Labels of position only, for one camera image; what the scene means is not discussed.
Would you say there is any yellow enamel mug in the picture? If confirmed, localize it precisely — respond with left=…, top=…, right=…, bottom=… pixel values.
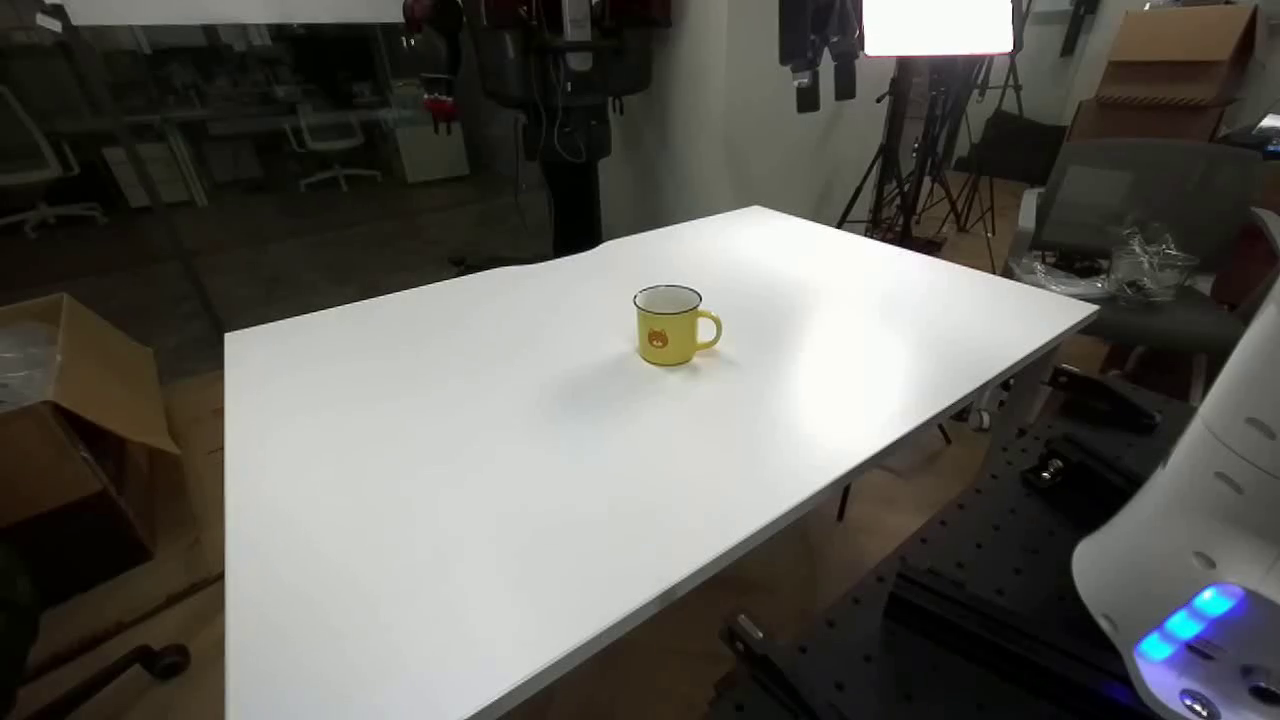
left=632, top=283, right=726, bottom=366

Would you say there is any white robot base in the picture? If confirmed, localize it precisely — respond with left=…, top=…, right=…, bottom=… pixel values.
left=1072, top=286, right=1280, bottom=720

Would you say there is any black light tripod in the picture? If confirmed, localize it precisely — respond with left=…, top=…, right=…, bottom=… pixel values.
left=836, top=54, right=989, bottom=254

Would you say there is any white office chair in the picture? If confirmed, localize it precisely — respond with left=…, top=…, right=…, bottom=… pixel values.
left=283, top=107, right=381, bottom=192

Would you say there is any studio softbox light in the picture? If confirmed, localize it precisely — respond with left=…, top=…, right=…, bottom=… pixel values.
left=864, top=0, right=1018, bottom=54

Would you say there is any black perforated mounting board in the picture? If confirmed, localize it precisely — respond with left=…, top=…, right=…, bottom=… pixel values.
left=711, top=366, right=1194, bottom=720

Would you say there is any grey office chair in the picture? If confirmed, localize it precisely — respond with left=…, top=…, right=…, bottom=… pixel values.
left=1032, top=134, right=1264, bottom=365

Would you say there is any brown cardboard box left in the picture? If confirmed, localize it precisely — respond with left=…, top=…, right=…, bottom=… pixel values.
left=0, top=293, right=178, bottom=564

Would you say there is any cardboard box top right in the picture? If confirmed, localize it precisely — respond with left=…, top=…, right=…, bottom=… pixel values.
left=1067, top=0, right=1259, bottom=141

